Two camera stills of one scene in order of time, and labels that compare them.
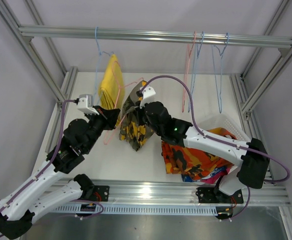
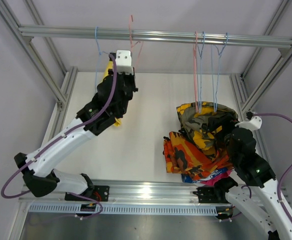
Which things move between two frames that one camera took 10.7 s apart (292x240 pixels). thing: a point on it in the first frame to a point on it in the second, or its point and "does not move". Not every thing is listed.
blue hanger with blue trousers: x=197 y=54 to x=201 y=59
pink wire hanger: x=188 y=54 to x=195 y=68
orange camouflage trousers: x=182 y=161 does not move
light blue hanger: x=99 y=55 does not move
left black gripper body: x=97 y=124 to x=130 y=86
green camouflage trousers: x=131 y=126 to x=208 y=124
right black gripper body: x=142 y=118 to x=232 y=157
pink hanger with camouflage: x=120 y=87 to x=131 y=39
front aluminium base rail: x=177 y=192 does not move
